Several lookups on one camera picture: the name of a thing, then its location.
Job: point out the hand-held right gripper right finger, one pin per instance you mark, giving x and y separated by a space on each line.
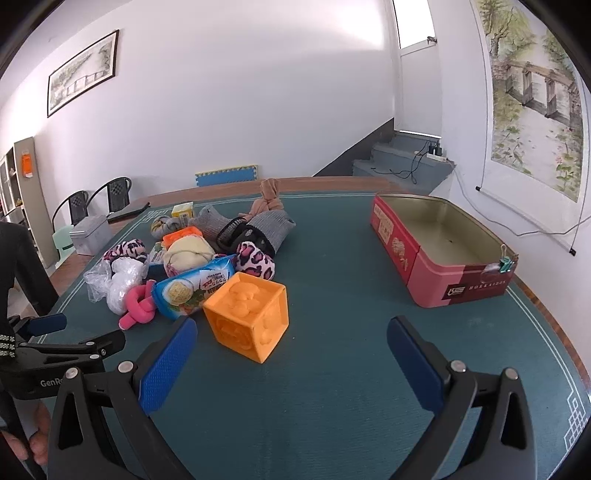
413 364

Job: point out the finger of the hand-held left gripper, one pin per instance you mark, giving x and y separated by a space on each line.
92 344
46 324

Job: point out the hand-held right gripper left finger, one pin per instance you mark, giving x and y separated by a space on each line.
168 364

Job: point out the pink clip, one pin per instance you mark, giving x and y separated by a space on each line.
138 314

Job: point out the clear plastic bag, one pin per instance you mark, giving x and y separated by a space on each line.
121 281

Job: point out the blue snack packet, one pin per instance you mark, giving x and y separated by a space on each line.
184 290

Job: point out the orange packet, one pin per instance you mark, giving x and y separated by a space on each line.
244 318

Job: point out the red cardboard box tray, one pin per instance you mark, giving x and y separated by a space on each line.
429 277

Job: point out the pink leopard scrunchie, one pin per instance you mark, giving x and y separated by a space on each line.
254 261
129 248

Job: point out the grey and mustard sock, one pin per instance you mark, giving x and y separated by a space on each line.
162 226

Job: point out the person's left hand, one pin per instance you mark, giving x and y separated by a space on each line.
40 429

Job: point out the mint green plastic chair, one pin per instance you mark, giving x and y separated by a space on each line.
62 242

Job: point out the grey metal tin box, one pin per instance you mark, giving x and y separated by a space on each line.
90 235

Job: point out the cream cloth bundle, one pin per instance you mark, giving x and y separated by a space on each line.
189 254

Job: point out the beige upright board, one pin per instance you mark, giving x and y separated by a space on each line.
34 207

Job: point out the green table mat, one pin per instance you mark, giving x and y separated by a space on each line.
332 277

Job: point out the black armchair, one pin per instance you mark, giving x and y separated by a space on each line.
117 189
78 201

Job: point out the black laptop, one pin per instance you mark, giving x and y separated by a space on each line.
129 212

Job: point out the green binder clip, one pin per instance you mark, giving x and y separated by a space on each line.
507 264

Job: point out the black mesh pouch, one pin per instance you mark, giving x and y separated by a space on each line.
228 235

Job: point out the white shelf cabinet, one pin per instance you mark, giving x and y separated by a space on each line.
9 184

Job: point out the grey knitted sock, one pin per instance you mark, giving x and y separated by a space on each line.
272 228
210 220

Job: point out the yellow-green carton box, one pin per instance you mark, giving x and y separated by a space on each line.
183 212

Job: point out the orange tag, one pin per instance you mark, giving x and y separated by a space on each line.
27 166

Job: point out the tan knotted stocking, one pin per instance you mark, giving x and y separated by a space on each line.
268 196

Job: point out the blue foam puzzle mat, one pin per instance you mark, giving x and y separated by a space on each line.
226 175

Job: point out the grey stairs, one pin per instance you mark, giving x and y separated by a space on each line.
392 159

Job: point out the white power strip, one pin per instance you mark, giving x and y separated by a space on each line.
436 157

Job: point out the framed landscape painting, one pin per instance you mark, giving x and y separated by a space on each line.
83 74

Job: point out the white door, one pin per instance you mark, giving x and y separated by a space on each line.
418 92

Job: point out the hanging scroll painting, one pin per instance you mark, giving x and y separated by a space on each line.
531 92

